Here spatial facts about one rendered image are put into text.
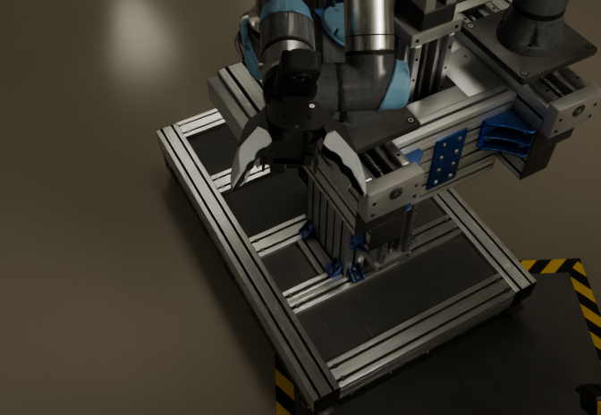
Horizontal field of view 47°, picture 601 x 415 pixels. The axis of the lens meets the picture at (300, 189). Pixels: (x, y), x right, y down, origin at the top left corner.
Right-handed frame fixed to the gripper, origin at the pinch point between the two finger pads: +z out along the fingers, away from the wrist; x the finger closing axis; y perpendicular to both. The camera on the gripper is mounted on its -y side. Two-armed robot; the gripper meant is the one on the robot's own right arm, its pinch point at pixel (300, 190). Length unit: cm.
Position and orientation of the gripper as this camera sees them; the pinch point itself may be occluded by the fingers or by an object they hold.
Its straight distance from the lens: 77.2
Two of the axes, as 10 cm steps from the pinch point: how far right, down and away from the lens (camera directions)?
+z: 0.6, 7.7, -6.3
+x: -9.9, -0.4, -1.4
